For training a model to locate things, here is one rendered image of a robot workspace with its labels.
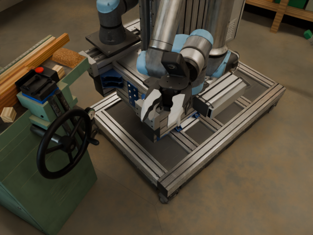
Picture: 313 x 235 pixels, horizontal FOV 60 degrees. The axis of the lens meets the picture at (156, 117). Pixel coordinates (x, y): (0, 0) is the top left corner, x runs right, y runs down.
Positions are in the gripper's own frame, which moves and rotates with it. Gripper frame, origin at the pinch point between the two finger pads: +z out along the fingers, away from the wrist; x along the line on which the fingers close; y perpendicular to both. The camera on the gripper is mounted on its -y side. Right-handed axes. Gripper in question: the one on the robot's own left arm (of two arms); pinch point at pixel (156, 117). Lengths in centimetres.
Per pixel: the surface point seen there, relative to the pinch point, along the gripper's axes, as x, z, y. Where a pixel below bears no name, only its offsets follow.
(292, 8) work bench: -30, -268, 104
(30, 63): 75, -31, 20
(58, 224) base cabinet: 75, 5, 108
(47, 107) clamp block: 52, -13, 22
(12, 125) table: 63, -3, 26
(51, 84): 52, -19, 17
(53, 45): 73, -46, 20
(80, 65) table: 59, -43, 27
